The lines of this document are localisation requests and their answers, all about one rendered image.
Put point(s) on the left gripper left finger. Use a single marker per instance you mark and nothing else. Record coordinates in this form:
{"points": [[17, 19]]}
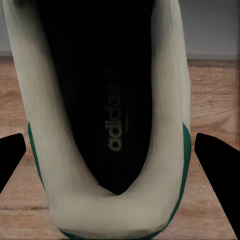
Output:
{"points": [[12, 149]]}

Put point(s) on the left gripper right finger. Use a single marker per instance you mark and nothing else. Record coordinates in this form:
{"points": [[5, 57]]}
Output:
{"points": [[221, 164]]}

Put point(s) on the gym shoe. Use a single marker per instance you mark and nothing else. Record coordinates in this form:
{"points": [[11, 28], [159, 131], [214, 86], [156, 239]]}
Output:
{"points": [[106, 91]]}

